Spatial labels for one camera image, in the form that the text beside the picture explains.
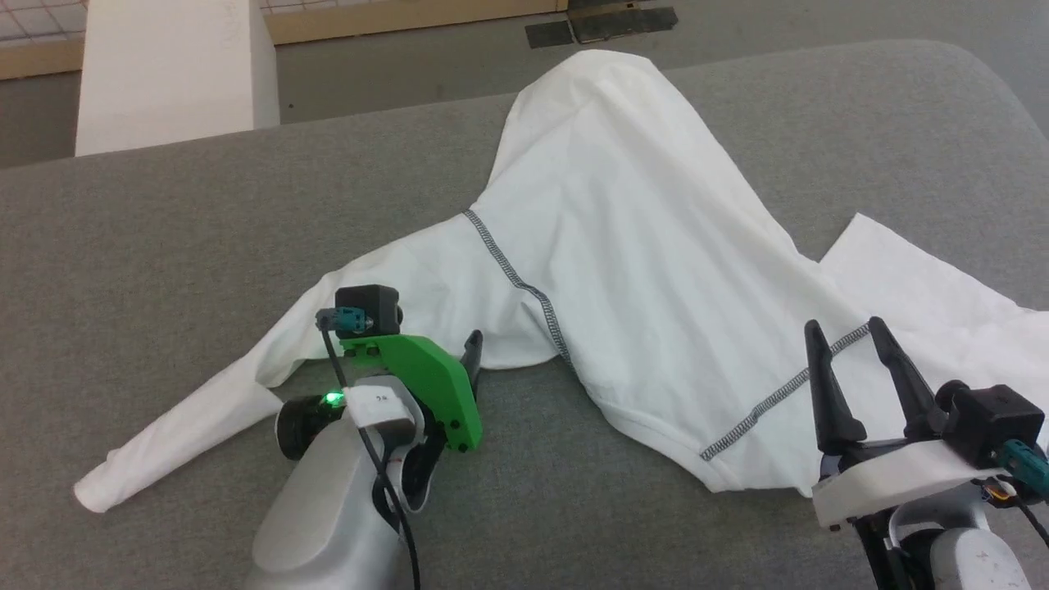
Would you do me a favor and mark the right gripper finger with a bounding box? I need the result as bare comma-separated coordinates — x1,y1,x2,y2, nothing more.
868,317,948,439
805,320,868,456

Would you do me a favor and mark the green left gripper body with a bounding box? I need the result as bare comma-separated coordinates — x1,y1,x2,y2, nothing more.
276,334,485,461

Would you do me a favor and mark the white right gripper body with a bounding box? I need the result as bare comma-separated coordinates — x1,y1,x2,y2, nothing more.
811,432,998,535

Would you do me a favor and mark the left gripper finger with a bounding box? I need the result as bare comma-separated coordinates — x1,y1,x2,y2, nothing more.
459,329,484,396

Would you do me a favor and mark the white long-sleeve shirt grey stitching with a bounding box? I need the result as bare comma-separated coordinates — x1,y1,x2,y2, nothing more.
74,49,1049,515

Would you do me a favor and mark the grey fabric sofa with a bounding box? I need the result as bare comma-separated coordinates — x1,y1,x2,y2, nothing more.
0,39,1049,590

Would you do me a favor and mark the small black floor patch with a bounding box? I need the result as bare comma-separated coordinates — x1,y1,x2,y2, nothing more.
525,20,575,49

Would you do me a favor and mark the long dark floor mat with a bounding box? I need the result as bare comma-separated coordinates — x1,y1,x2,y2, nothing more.
568,7,679,43

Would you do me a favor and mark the white rectangular box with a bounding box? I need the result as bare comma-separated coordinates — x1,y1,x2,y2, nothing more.
75,0,281,157

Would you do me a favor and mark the right black cable teal plug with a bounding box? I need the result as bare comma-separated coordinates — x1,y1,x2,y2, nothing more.
998,440,1049,548

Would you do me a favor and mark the lemon print partition wooden frame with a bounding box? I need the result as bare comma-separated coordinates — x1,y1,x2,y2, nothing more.
0,0,568,81

